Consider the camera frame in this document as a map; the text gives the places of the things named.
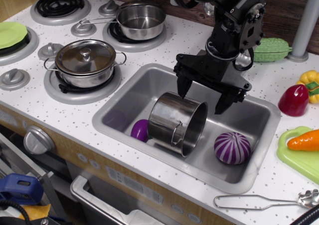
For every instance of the grey toy sink basin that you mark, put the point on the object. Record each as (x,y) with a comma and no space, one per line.
(254,118)

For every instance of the green toy bitter gourd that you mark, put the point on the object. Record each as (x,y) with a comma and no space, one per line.
(271,50)

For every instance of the purple toy eggplant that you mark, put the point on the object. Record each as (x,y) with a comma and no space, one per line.
(140,130)

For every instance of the black coil burner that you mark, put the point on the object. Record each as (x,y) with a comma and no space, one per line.
(57,8)

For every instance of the red toy bell pepper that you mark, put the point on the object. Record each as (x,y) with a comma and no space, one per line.
(294,101)

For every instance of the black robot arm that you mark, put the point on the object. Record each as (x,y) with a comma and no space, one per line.
(228,51)

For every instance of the grey stove knob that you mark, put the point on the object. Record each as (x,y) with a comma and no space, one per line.
(14,79)
(83,29)
(49,51)
(109,9)

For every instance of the grey oven knob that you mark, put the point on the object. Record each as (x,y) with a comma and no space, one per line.
(36,141)

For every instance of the lidded steel pot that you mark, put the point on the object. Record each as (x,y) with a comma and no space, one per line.
(85,63)

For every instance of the hanging steel spoon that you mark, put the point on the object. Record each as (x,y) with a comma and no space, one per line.
(209,9)

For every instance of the orange toy carrot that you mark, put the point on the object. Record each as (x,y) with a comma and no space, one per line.
(308,141)

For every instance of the steel saucepan with handle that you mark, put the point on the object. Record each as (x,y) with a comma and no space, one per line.
(137,22)

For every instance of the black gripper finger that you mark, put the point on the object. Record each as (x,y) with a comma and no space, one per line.
(183,84)
(225,101)

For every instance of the silver toy faucet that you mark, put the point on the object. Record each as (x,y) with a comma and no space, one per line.
(243,61)

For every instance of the green toy plate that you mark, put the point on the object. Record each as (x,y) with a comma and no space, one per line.
(11,33)

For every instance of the green cutting board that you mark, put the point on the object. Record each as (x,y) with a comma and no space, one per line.
(304,162)

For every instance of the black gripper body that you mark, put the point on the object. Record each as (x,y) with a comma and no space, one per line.
(213,72)

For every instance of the blue clamp tool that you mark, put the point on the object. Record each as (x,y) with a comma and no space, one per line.
(21,189)

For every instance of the yellow cloth piece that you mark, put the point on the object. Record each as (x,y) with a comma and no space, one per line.
(35,212)

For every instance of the grey vertical post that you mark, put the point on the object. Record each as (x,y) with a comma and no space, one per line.
(306,27)

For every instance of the purple striped toy onion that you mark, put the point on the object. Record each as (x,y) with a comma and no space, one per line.
(232,148)

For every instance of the steel wire-handled utensil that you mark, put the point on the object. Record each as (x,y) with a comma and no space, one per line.
(308,200)

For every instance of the grey oven door handle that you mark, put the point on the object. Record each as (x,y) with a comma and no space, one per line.
(79,190)

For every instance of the yellow toy bell pepper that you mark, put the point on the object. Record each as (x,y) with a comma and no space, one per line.
(310,80)

